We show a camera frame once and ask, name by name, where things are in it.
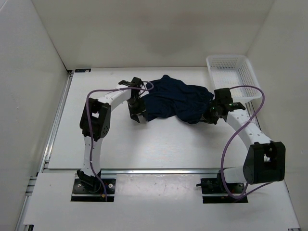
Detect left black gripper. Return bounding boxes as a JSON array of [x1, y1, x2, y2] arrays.
[[126, 97, 147, 122]]

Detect navy blue shorts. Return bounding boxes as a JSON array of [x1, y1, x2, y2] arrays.
[[142, 75, 214, 124]]

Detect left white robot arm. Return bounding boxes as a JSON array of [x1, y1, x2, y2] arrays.
[[77, 77, 148, 193]]

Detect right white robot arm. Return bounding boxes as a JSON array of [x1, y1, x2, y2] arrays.
[[203, 88, 286, 193]]

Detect white plastic mesh basket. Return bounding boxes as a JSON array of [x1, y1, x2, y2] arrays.
[[206, 54, 262, 104]]

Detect aluminium right side rail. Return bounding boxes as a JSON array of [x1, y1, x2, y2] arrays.
[[245, 102, 261, 129]]

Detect aluminium rail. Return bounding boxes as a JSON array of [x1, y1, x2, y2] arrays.
[[24, 69, 74, 198], [245, 102, 261, 129], [43, 168, 222, 176]]

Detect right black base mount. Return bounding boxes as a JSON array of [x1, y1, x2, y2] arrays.
[[196, 173, 248, 204]]

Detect aluminium front rail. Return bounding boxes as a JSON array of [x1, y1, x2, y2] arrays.
[[43, 168, 222, 176]]

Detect aluminium left side rail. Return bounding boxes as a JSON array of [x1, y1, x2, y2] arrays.
[[24, 69, 74, 198]]

